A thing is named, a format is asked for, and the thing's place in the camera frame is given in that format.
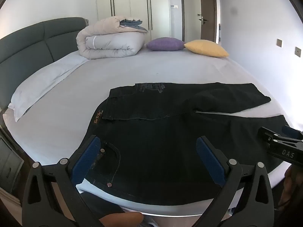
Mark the purple cushion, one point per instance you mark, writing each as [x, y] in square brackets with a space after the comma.
[165, 44]

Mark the white wardrobe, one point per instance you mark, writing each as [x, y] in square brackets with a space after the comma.
[137, 4]

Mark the person's right hand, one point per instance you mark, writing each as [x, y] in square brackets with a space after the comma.
[290, 186]

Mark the person's patterned clothing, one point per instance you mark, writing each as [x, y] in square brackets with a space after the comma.
[152, 221]

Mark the yellow cushion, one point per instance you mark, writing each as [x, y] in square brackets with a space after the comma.
[206, 48]

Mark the folded blue cloth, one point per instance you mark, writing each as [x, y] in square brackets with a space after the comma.
[132, 23]

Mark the dark nightstand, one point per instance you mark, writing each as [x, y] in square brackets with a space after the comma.
[9, 160]

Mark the black denim pants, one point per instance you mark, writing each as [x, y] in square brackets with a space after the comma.
[165, 134]

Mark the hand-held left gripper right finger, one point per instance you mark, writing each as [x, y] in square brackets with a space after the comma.
[210, 160]

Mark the dark grey padded headboard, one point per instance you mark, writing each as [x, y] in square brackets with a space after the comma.
[28, 42]

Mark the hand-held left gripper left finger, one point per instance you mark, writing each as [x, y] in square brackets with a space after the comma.
[87, 158]

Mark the square grey wall switch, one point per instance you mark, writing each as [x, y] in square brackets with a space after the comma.
[279, 43]
[297, 51]

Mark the person's left hand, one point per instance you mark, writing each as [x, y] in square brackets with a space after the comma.
[123, 220]

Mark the brown wooden door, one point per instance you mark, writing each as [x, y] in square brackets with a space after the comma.
[208, 4]

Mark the bed with white sheet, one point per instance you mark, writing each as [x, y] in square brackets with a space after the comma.
[142, 71]

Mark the folded beige white duvet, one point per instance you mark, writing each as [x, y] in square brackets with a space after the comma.
[111, 45]

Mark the white pillow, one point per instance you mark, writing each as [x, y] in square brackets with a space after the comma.
[40, 78]

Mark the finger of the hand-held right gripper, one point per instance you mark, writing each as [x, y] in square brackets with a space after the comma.
[292, 131]
[265, 133]

